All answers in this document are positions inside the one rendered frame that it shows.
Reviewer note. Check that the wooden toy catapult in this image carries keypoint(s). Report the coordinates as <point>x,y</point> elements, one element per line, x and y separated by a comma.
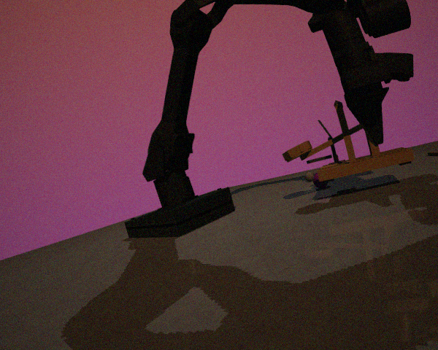
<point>354,165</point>

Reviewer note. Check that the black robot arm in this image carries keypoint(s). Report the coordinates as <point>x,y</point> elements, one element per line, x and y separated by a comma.
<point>190,29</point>

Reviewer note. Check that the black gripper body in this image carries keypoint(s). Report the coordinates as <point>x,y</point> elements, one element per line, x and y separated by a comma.
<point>358,74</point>

